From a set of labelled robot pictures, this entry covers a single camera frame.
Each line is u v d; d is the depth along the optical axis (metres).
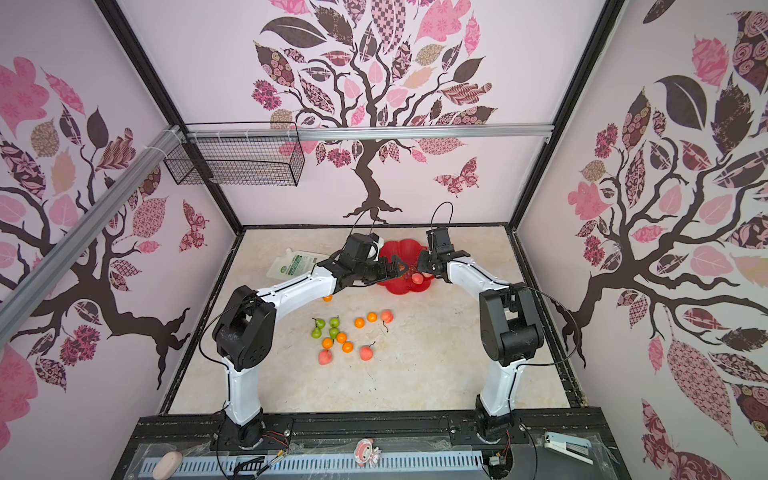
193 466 0.70
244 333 0.51
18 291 0.51
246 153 0.95
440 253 0.75
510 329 0.50
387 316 0.92
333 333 0.90
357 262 0.73
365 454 0.68
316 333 0.90
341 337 0.90
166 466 0.67
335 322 0.92
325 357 0.83
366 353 0.85
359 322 0.92
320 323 0.92
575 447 0.70
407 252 1.10
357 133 0.92
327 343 0.88
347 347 0.87
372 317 0.92
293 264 1.07
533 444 0.69
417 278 1.00
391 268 0.81
